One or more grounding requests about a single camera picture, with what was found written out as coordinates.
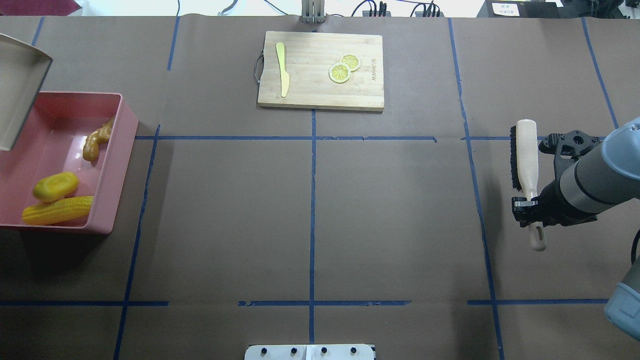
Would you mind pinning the yellow toy corn cob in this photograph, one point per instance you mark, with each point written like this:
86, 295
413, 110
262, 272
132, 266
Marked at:
60, 211

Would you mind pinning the yellow toy potato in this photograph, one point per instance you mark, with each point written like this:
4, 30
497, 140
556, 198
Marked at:
55, 187

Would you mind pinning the pink plastic bin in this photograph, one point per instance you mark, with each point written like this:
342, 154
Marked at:
52, 142

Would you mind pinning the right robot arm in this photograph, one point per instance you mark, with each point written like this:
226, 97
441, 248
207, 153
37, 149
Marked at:
570, 178

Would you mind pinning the aluminium frame post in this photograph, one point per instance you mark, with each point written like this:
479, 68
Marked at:
313, 11

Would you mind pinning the white pillar mount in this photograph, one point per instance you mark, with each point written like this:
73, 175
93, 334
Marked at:
341, 351

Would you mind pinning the brown toy ginger root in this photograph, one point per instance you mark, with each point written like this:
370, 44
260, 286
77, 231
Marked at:
100, 136

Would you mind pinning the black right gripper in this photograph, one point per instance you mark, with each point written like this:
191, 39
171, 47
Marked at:
551, 196

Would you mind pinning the beige hand brush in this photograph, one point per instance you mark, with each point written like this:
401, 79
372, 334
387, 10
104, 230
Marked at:
524, 158

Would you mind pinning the yellow plastic knife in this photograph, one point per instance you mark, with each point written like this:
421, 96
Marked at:
284, 76

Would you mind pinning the beige plastic dustpan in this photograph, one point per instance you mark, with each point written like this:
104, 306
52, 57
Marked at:
23, 69

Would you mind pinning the bamboo cutting board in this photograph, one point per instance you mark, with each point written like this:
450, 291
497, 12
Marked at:
309, 56

